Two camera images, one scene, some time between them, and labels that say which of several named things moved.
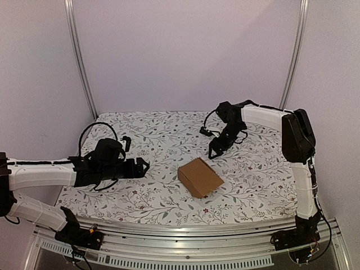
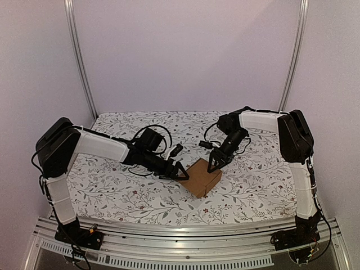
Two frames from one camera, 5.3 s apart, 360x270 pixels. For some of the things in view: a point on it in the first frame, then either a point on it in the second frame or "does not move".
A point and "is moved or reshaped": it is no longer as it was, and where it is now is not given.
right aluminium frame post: x=302 y=27 does not move
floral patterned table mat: x=257 y=183 does not move
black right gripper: x=218 y=144 -> x=221 y=153
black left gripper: x=139 y=172 -> x=165 y=174
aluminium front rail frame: x=228 y=246 does not move
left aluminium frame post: x=79 y=52 does not move
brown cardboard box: x=198 y=178 is moved or reshaped
